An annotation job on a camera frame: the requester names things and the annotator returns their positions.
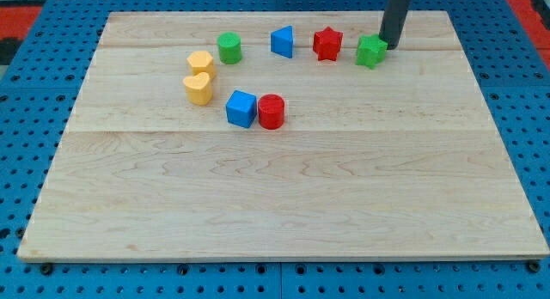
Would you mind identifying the yellow heart block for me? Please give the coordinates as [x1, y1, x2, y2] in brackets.
[182, 72, 213, 106]

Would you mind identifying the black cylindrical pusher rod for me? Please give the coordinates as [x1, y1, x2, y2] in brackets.
[379, 0, 411, 50]

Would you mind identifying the blue triangle block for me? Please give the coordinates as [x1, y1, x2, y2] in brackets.
[270, 26, 294, 58]

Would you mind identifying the red cylinder block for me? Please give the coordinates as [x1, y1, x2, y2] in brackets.
[258, 94, 285, 130]

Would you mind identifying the green star block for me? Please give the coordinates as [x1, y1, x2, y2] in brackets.
[355, 34, 388, 69]

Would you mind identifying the blue cube block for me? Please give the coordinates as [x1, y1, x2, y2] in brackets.
[225, 90, 257, 128]

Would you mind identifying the yellow hexagon block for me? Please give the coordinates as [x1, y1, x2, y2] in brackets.
[186, 51, 217, 78]

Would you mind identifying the light wooden board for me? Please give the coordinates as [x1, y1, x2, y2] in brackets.
[18, 11, 549, 263]

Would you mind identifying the green cylinder block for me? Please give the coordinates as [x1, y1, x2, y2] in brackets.
[217, 32, 242, 64]

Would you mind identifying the red star block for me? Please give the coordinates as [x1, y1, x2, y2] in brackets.
[313, 27, 343, 61]

